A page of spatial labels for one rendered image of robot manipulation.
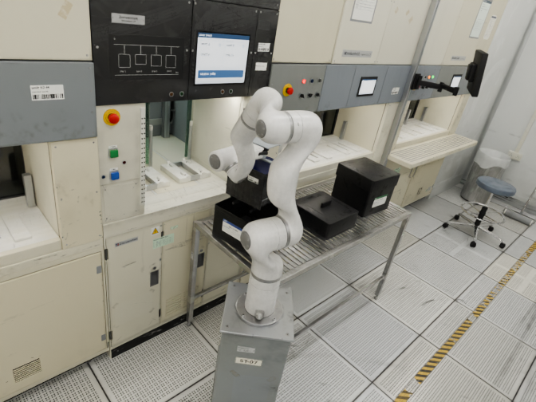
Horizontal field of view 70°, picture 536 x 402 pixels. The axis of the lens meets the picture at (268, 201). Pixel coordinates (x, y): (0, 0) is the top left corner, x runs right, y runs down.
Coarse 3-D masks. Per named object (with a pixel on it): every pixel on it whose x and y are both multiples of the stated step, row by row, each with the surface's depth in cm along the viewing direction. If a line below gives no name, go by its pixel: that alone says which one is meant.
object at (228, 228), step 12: (216, 204) 187; (228, 204) 196; (240, 204) 205; (216, 216) 188; (228, 216) 182; (240, 216) 210; (252, 216) 211; (264, 216) 206; (216, 228) 190; (228, 228) 185; (240, 228) 180; (228, 240) 188; (240, 240) 182
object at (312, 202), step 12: (324, 192) 233; (300, 204) 215; (312, 204) 217; (324, 204) 215; (336, 204) 222; (300, 216) 214; (312, 216) 208; (324, 216) 207; (336, 216) 209; (348, 216) 212; (312, 228) 210; (324, 228) 204; (336, 228) 208; (348, 228) 218
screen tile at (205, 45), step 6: (204, 42) 161; (210, 42) 163; (216, 42) 165; (222, 42) 167; (204, 48) 162; (210, 48) 164; (216, 48) 166; (222, 48) 168; (216, 54) 168; (222, 54) 170; (204, 60) 165; (210, 60) 167; (216, 60) 169; (204, 66) 166; (210, 66) 168; (216, 66) 171
